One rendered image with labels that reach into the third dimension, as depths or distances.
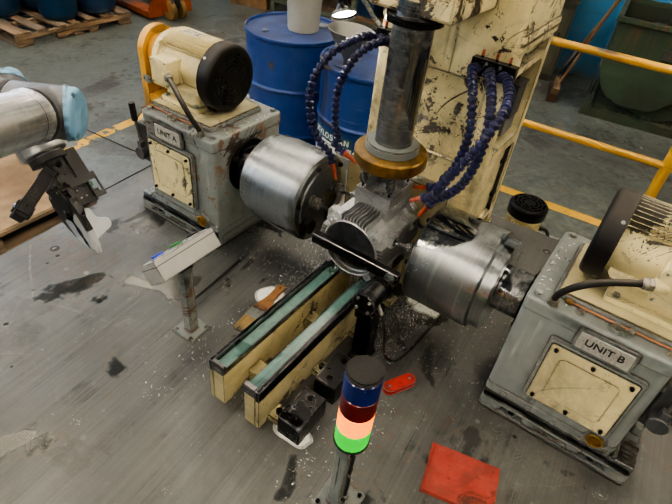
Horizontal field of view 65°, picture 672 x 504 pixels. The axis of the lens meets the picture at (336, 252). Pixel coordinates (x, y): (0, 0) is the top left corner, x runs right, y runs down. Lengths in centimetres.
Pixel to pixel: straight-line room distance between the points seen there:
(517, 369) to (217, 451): 67
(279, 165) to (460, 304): 58
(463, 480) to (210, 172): 99
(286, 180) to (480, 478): 82
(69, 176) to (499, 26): 97
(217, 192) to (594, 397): 106
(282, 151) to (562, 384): 86
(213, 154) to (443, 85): 62
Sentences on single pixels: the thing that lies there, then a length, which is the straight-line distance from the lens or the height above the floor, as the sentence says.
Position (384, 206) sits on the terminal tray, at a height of 112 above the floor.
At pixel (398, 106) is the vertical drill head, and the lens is 121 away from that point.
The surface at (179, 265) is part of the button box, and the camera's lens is 120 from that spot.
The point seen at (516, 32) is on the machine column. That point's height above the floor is 152.
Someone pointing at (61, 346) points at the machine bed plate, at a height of 80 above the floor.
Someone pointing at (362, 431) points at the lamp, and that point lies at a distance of 89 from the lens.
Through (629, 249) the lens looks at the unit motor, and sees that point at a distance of 109.
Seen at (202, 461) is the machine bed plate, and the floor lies 80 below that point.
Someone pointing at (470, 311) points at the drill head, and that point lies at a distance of 122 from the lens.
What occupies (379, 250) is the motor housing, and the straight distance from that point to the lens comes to 127.
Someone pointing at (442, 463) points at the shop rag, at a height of 81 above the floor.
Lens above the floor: 185
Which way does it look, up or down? 39 degrees down
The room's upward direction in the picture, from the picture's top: 7 degrees clockwise
